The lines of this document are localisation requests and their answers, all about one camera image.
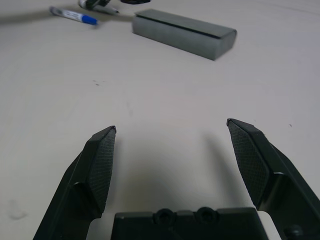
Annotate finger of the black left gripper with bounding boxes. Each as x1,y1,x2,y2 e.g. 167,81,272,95
87,0,111,7

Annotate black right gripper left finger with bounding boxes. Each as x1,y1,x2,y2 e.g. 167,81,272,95
32,125,117,240

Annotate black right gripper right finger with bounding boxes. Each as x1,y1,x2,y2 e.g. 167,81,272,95
226,118,320,240

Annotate black tip whiteboard marker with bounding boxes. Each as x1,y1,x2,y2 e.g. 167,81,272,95
78,0,120,15

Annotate blue capped whiteboard marker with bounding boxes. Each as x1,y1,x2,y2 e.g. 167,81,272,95
49,6,99,26

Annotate grey glasses case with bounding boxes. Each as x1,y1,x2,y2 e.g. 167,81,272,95
131,8,238,62

